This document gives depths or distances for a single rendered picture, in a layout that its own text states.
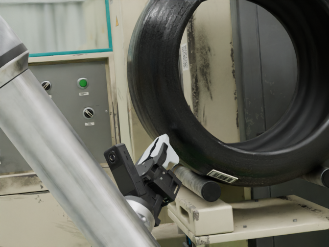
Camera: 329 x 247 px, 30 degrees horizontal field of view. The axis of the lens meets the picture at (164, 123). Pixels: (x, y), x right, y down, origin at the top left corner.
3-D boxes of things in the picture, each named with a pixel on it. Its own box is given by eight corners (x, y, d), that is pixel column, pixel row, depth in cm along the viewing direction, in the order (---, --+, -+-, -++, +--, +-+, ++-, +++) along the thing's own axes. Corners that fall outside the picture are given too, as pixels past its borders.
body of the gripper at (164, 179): (159, 190, 130) (139, 234, 122) (131, 163, 127) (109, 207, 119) (184, 179, 125) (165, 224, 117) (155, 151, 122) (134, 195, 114)
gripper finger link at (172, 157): (179, 149, 133) (166, 179, 127) (161, 131, 132) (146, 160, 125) (189, 144, 131) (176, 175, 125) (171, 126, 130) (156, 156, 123)
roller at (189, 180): (184, 162, 169) (191, 177, 169) (170, 169, 168) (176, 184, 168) (216, 178, 134) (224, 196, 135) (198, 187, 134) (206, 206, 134)
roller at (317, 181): (283, 152, 173) (287, 167, 174) (268, 158, 172) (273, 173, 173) (338, 165, 139) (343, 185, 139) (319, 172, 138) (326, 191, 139)
